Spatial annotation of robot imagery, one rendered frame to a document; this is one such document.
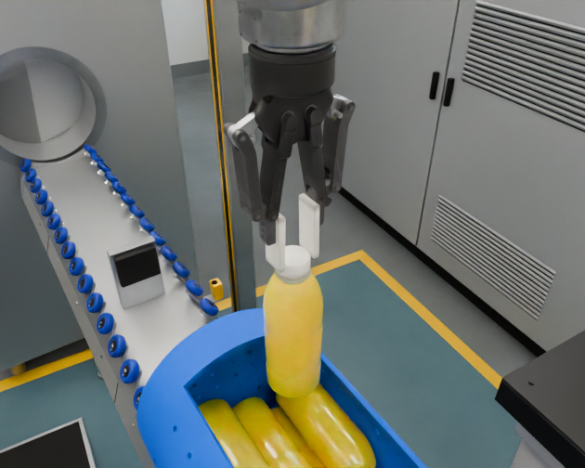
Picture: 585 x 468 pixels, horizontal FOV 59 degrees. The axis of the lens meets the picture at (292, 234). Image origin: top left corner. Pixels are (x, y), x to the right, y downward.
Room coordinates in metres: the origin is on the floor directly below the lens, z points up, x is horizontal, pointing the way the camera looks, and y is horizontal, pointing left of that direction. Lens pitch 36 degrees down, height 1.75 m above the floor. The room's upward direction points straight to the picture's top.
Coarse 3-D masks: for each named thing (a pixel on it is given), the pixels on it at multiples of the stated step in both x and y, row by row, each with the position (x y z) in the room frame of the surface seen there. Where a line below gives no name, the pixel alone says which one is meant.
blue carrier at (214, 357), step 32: (224, 320) 0.51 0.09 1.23; (256, 320) 0.52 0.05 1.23; (192, 352) 0.47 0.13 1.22; (224, 352) 0.46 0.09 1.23; (256, 352) 0.54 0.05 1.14; (160, 384) 0.44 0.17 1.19; (192, 384) 0.48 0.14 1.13; (224, 384) 0.51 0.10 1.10; (256, 384) 0.54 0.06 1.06; (160, 416) 0.41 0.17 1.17; (192, 416) 0.38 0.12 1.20; (352, 416) 0.47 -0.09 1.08; (160, 448) 0.38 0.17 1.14; (192, 448) 0.35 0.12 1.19; (384, 448) 0.41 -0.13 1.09
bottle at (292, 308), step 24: (288, 288) 0.43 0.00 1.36; (312, 288) 0.44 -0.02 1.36; (264, 312) 0.44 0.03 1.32; (288, 312) 0.42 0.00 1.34; (312, 312) 0.43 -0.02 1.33; (288, 336) 0.42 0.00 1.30; (312, 336) 0.43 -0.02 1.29; (288, 360) 0.42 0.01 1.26; (312, 360) 0.43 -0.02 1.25; (288, 384) 0.42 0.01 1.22; (312, 384) 0.43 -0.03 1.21
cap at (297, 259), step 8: (288, 248) 0.47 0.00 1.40; (296, 248) 0.47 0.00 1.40; (304, 248) 0.47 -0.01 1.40; (288, 256) 0.45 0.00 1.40; (296, 256) 0.45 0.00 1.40; (304, 256) 0.45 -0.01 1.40; (288, 264) 0.44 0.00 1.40; (296, 264) 0.44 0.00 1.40; (304, 264) 0.44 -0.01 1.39; (288, 272) 0.44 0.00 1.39; (296, 272) 0.44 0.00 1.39; (304, 272) 0.44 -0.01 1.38
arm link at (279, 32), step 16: (336, 0) 0.43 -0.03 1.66; (240, 16) 0.44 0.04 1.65; (256, 16) 0.42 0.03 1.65; (272, 16) 0.41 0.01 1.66; (288, 16) 0.41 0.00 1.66; (304, 16) 0.41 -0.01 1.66; (320, 16) 0.42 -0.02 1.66; (336, 16) 0.43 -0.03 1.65; (240, 32) 0.44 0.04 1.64; (256, 32) 0.42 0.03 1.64; (272, 32) 0.41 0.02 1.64; (288, 32) 0.41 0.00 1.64; (304, 32) 0.41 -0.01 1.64; (320, 32) 0.42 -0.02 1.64; (336, 32) 0.43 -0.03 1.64; (272, 48) 0.43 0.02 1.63; (288, 48) 0.41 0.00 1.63; (304, 48) 0.43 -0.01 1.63; (320, 48) 0.43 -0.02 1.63
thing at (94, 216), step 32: (64, 160) 1.55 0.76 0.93; (64, 192) 1.36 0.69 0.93; (96, 192) 1.36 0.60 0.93; (64, 224) 1.19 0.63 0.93; (96, 224) 1.19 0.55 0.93; (128, 224) 1.19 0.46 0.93; (96, 256) 1.04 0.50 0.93; (160, 256) 1.04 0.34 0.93; (64, 288) 1.01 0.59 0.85; (96, 288) 0.92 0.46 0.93; (128, 320) 0.82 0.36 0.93; (160, 320) 0.82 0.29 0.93; (192, 320) 0.82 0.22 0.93; (96, 352) 0.78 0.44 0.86; (128, 352) 0.73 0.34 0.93; (160, 352) 0.73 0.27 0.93; (128, 416) 0.61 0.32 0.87
